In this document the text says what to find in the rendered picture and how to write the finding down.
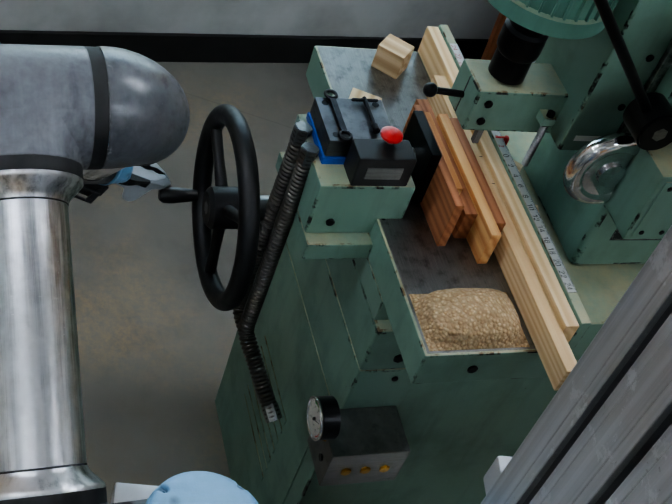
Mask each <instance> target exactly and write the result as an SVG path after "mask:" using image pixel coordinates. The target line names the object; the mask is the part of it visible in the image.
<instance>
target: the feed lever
mask: <svg viewBox="0 0 672 504"><path fill-rule="evenodd" d="M593 1H594V3H595V5H596V8H597V10H598V12H599V15H600V17H601V19H602V21H603V24H604V26H605V28H606V31H607V33H608V35H609V38H610V40H611V42H612V45H613V47H614V49H615V52H616V54H617V56H618V59H619V61H620V63H621V66H622V68H623V70H624V73H625V75H626V77H627V79H628V82H629V84H630V86H631V89H632V91H633V93H634V96H635V99H634V100H633V101H631V102H630V103H629V105H628V106H627V107H626V109H625V111H624V113H623V121H624V123H625V125H626V126H627V128H628V130H629V132H630V133H631V135H632V137H633V138H634V140H635V142H636V143H637V145H638V147H639V148H641V149H643V150H658V149H661V148H663V147H665V146H667V145H668V144H670V143H671V142H672V107H671V105H670V104H669V102H668V100H667V99H666V97H665V96H664V95H663V94H661V93H657V92H652V93H646V92H645V89H644V87H643V84H642V82H641V80H640V77H639V75H638V72H637V70H636V68H635V65H634V63H633V60H632V58H631V56H630V53H629V51H628V48H627V46H626V44H625V41H624V39H623V36H622V34H621V32H620V29H619V27H618V24H617V22H616V20H615V17H614V15H613V12H612V10H611V8H610V5H609V3H608V0H593Z"/></svg>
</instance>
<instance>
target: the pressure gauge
mask: <svg viewBox="0 0 672 504"><path fill-rule="evenodd" d="M313 417H316V421H317V422H318V423H319V424H318V423H317V422H316V421H314V420H313V419H312V418H313ZM306 418H307V427H308V431H309V434H310V437H311V438H312V440H314V441H319V440H323V441H326V440H333V439H336V438H337V436H338V435H339V432H340V426H341V415H340V408H339V405H338V402H337V400H336V399H335V398H334V396H332V395H329V396H311V397H310V399H309V401H308V404H307V412H306Z"/></svg>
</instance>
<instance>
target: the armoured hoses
mask: <svg viewBox="0 0 672 504"><path fill-rule="evenodd" d="M312 132H313V129H312V126H311V125H310V124H309V123H306V122H302V121H299V122H296V124H294V127H293V130H292V133H291V135H290V140H289V143H288V146H287V149H286V151H285V154H284V157H283V160H282V163H281V165H280V168H279V171H278V174H277V176H276V179H275V182H274V185H273V188H272V190H271V193H270V196H269V199H268V202H267V204H266V205H267V207H266V213H265V215H266V217H264V220H262V221H260V228H259V240H258V249H257V256H256V262H255V267H254V272H253V276H252V280H251V283H250V286H249V289H248V291H247V293H246V295H245V297H244V299H243V300H242V302H241V303H240V304H239V305H238V306H237V307H236V308H234V309H233V310H234V311H233V315H234V319H235V323H236V324H237V325H236V327H237V328H238V330H237V331H238V335H239V336H240V337H239V340H240V341H241V342H240V345H241V346H242V347H241V349H242V350H243V354H245V355H244V357H245V358H246V360H245V361H246V362H247V366H249V367H248V370H250V374H251V378H252V380H253V381H252V382H253V383H254V387H255V392H256V395H257V399H258V402H259V404H260V405H261V410H262V413H263V416H264V419H265V422H266V423H270V422H273V421H276V420H279V419H281V418H282V414H281V411H280V408H279V405H278V403H277V401H276V400H275V395H274V392H273V389H272V386H271V384H270V382H269V381H270V380H269V379H268V375H267V374H266V373H267V371H266V370H265V366H264V362H263V361H262V360H263V358H262V357H261V355H262V354H260V350H259V349H258V348H259V346H258V345H257V344H258V342H257V341H256V339H257V338H256V337H255V333H254V328H255V325H256V322H257V319H258V317H259V314H260V311H261V308H262V306H263V303H264V301H265V298H266V295H267V292H268V289H269V287H270V284H271V282H272V279H273V276H274V273H275V270H276V267H277V265H278V262H279V260H280V257H281V254H282V252H283V249H284V246H285V243H286V240H287V237H288V235H289V232H290V229H291V227H292V223H293V220H294V217H295V213H297V209H298V206H299V202H300V199H301V195H302V192H303V188H304V185H305V181H306V179H307V178H306V177H308V173H309V170H310V167H311V163H312V162H313V161H314V160H315V159H316V157H317V156H318V154H319V151H320V150H319V147H318V146H317V145H315V144H314V143H311V142H305V141H306V139H307V138H308V137H310V136H311V135H312Z"/></svg>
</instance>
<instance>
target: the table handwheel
mask: <svg viewBox="0 0 672 504"><path fill-rule="evenodd" d="M224 126H226V128H227V130H228V132H229V135H230V137H231V141H232V145H233V150H234V155H235V161H236V169H237V180H238V187H230V186H228V184H227V176H226V168H225V160H224V148H223V135H222V130H223V128H224ZM213 165H214V177H215V186H211V183H212V173H213ZM193 190H198V200H197V201H192V226H193V241H194V250H195V257H196V264H197V269H198V274H199V278H200V282H201V285H202V288H203V291H204V293H205V295H206V297H207V299H208V300H209V302H210V303H211V304H212V306H214V307H215V308H216V309H218V310H221V311H230V310H233V309H234V308H236V307H237V306H238V305H239V304H240V303H241V302H242V300H243V299H244V297H245V295H246V293H247V291H248V289H249V286H250V283H251V280H252V276H253V272H254V267H255V262H256V256H257V249H258V240H259V228H260V221H262V220H264V217H266V215H265V213H266V207H267V205H266V204H267V202H268V199H269V196H270V195H260V184H259V172H258V164H257V157H256V151H255V146H254V142H253V138H252V135H251V131H250V128H249V126H248V123H247V121H246V119H245V117H244V116H243V114H242V113H241V111H240V110H239V109H238V108H236V107H235V106H233V105H230V104H221V105H218V106H216V107H215V108H214V109H213V110H212V111H211V112H210V113H209V115H208V117H207V118H206V120H205V123H204V125H203V128H202V131H201V134H200V138H199V142H198V147H197V152H196V159H195V166H194V176H193ZM211 229H213V231H212V234H211ZM225 229H238V235H237V245H236V253H235V259H234V265H233V269H232V273H231V277H230V280H229V282H228V285H227V287H226V289H224V288H223V286H222V284H221V281H220V278H219V275H218V272H217V264H218V258H219V253H220V248H221V244H222V240H223V236H224V232H225Z"/></svg>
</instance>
